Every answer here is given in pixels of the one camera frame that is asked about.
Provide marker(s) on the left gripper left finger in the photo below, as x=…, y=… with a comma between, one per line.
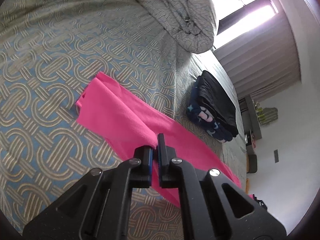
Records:
x=97, y=206

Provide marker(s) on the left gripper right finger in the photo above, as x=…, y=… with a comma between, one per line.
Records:
x=212, y=206

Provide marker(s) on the pink pants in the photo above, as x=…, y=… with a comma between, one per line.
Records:
x=126, y=122

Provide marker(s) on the orange stool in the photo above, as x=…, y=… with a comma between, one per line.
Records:
x=247, y=186

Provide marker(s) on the grey desk shelf unit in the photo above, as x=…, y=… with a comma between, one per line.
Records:
x=251, y=123

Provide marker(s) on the navy star fleece garment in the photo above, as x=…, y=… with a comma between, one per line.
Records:
x=203, y=117

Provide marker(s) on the cloud shaped decor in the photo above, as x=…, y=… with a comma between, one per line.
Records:
x=267, y=116

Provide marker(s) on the folded black garment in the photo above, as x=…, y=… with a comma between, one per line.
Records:
x=211, y=95

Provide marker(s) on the beige curtain right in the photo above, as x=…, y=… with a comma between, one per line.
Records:
x=263, y=61

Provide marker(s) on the folded grey duvet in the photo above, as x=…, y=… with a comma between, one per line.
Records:
x=192, y=23

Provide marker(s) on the dark framed window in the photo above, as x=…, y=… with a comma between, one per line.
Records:
x=237, y=17

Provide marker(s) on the grey wall plate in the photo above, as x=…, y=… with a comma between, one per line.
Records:
x=276, y=156

